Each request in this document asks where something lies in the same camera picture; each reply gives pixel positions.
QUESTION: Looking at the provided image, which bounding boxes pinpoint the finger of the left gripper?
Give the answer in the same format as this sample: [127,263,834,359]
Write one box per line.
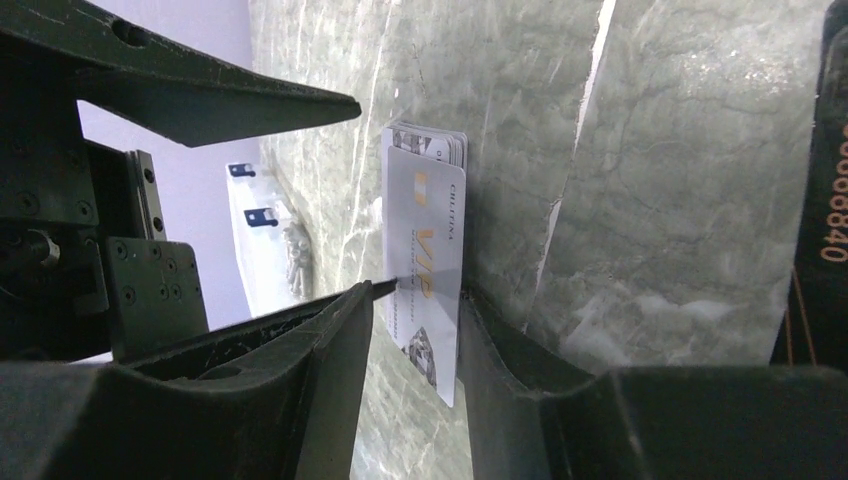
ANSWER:
[1,1,361,147]

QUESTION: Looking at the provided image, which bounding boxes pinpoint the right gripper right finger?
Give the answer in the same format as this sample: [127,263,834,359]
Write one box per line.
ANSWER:
[458,294,847,479]

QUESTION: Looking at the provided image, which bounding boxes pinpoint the black credit card stack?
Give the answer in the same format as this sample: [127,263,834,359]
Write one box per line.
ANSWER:
[771,1,847,371]

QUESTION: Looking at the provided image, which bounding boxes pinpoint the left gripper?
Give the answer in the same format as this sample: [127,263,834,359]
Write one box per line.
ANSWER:
[1,39,209,361]

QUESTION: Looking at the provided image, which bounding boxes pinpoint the clear plastic screw box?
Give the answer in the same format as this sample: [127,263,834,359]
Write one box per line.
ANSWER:
[226,163,314,317]

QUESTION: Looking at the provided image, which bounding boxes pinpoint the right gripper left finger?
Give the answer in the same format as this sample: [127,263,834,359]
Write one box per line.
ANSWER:
[1,281,395,479]

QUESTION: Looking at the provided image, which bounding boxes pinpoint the silver VIP credit card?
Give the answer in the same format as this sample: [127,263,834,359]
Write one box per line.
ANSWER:
[383,147,466,407]

